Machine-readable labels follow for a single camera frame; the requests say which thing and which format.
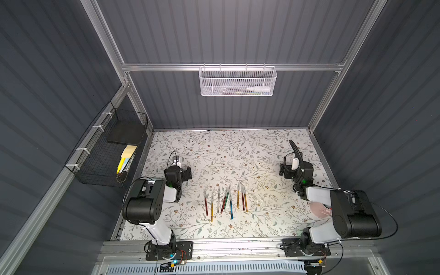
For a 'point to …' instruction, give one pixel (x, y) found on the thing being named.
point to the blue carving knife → (232, 215)
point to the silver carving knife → (218, 200)
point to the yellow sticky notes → (126, 155)
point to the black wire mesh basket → (107, 154)
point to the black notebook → (127, 132)
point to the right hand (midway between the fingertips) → (292, 164)
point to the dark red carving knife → (205, 195)
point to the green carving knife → (226, 199)
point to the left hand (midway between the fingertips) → (180, 167)
